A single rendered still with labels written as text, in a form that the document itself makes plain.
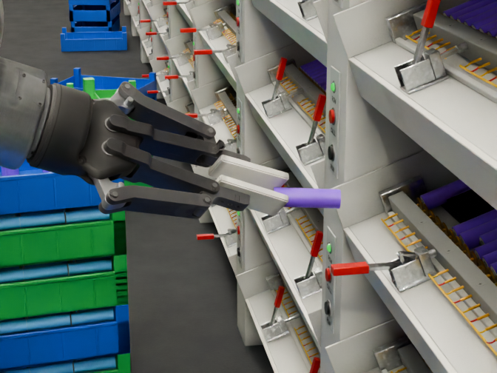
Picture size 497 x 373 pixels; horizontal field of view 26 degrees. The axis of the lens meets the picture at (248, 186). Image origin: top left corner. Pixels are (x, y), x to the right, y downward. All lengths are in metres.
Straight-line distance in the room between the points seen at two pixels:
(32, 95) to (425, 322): 0.40
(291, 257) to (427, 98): 0.72
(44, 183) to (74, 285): 0.16
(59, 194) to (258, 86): 0.48
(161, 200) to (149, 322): 1.22
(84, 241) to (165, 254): 0.92
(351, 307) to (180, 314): 0.95
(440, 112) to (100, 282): 0.81
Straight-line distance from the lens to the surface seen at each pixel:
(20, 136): 0.90
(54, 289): 1.60
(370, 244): 1.16
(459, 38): 1.02
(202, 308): 2.20
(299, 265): 1.61
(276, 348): 1.80
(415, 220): 1.12
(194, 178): 0.96
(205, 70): 2.58
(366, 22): 1.16
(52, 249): 1.58
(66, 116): 0.91
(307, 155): 1.44
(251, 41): 1.86
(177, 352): 2.02
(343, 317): 1.26
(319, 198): 1.01
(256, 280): 1.98
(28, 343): 1.63
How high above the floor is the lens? 0.89
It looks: 18 degrees down
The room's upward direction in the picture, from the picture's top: straight up
